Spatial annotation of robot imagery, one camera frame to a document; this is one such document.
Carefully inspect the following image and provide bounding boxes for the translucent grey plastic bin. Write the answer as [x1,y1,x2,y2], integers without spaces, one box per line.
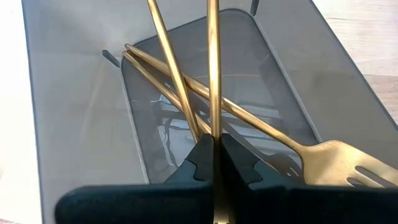
[21,0,398,224]

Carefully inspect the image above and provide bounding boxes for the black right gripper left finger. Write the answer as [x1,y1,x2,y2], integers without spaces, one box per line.
[55,133,216,224]

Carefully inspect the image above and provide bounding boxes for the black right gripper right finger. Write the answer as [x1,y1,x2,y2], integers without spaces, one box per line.
[220,133,398,224]

